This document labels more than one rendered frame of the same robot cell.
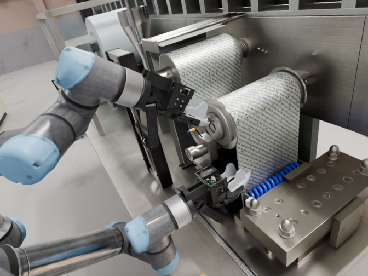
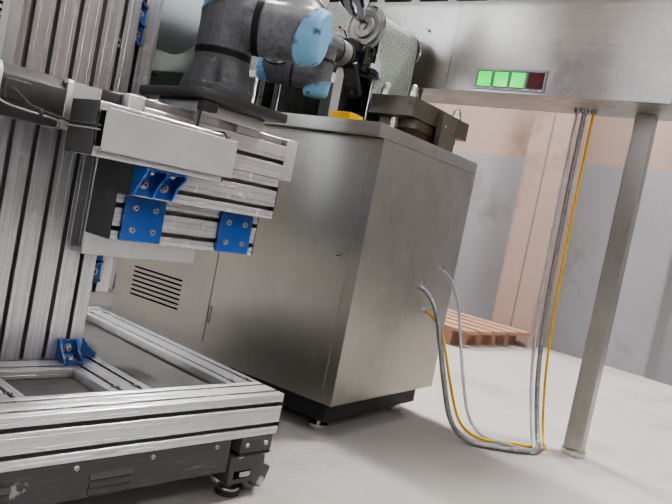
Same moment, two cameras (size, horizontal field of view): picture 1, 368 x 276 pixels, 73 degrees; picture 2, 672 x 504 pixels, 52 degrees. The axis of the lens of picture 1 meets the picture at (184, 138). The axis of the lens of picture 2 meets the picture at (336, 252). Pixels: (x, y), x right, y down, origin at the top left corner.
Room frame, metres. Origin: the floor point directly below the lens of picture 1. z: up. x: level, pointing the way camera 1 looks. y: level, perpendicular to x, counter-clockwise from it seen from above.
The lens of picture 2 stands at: (-1.40, 1.10, 0.63)
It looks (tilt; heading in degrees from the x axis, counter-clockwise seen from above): 3 degrees down; 328
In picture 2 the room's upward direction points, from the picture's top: 11 degrees clockwise
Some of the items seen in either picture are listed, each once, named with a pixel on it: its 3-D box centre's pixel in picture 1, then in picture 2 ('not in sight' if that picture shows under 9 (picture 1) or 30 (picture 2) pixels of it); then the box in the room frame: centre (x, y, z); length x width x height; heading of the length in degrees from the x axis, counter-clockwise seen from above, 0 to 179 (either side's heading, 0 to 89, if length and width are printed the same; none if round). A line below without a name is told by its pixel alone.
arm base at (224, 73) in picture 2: not in sight; (219, 76); (0.00, 0.58, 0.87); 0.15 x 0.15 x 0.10
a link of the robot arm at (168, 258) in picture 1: (156, 249); (312, 77); (0.42, 0.14, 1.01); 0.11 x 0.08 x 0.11; 55
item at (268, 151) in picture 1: (270, 153); (392, 79); (0.57, -0.23, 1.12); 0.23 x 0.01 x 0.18; 113
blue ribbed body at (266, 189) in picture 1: (275, 180); not in sight; (0.55, -0.24, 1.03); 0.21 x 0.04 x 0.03; 113
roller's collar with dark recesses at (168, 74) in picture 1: (162, 79); not in sight; (0.80, 0.02, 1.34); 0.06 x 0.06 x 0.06; 23
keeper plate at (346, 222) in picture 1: (347, 223); (446, 132); (0.40, -0.37, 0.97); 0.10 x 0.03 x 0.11; 113
